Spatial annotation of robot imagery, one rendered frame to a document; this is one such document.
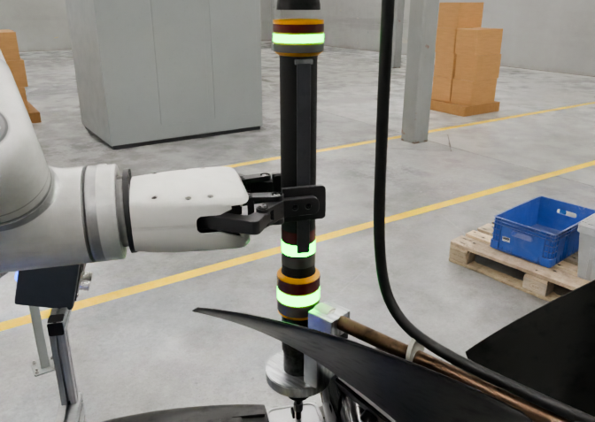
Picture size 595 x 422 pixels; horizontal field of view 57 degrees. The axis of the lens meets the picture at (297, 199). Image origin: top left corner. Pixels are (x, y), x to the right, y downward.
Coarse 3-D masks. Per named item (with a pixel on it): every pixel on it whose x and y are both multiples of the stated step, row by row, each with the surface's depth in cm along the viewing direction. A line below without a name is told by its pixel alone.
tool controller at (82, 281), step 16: (32, 272) 106; (48, 272) 107; (64, 272) 108; (80, 272) 110; (16, 288) 107; (32, 288) 108; (48, 288) 108; (64, 288) 109; (80, 288) 114; (32, 304) 109; (48, 304) 109; (64, 304) 110
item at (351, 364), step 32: (256, 320) 36; (320, 352) 41; (352, 352) 35; (384, 352) 33; (352, 384) 51; (384, 384) 40; (416, 384) 35; (448, 384) 32; (416, 416) 43; (448, 416) 38; (480, 416) 34; (512, 416) 32
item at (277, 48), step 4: (276, 44) 46; (280, 44) 46; (284, 44) 45; (312, 44) 45; (316, 44) 46; (320, 44) 46; (276, 48) 46; (280, 48) 46; (284, 48) 45; (288, 48) 45; (292, 48) 45; (296, 48) 45; (300, 48) 45; (304, 48) 45; (308, 48) 45; (312, 48) 45; (316, 48) 46; (320, 48) 46; (284, 52) 45; (288, 52) 45; (292, 52) 45; (296, 52) 45; (300, 52) 45; (304, 52) 45; (308, 52) 45; (312, 52) 45
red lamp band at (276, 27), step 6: (276, 24) 45; (318, 24) 45; (276, 30) 45; (282, 30) 45; (288, 30) 45; (294, 30) 45; (300, 30) 45; (306, 30) 45; (312, 30) 45; (318, 30) 45
